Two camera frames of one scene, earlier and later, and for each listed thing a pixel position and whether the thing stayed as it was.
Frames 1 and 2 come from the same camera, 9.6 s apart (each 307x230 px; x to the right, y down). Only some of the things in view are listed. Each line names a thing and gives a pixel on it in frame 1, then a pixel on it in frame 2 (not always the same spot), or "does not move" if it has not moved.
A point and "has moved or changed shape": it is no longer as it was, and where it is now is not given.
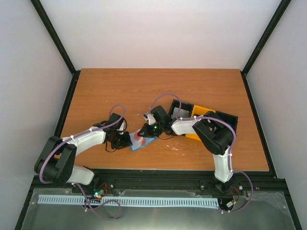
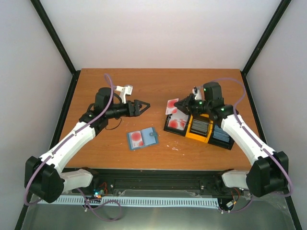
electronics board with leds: [99, 191] does not move
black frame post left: [58, 42] does not move
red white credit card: [139, 140] has moved or changed shape
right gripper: [145, 129] to [186, 103]
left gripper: [126, 143] to [135, 112]
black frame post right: [273, 26] does not move
